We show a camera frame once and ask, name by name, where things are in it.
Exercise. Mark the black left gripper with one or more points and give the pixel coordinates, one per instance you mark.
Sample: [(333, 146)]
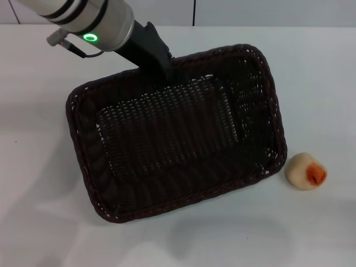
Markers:
[(146, 50)]

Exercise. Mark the dark brown woven basket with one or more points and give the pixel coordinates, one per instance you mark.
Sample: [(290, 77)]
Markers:
[(172, 144)]

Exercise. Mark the beige bun with orange spot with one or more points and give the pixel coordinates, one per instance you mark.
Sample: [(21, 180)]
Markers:
[(300, 172)]

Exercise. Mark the black vertical wall strip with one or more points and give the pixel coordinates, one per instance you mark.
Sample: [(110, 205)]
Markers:
[(194, 12)]

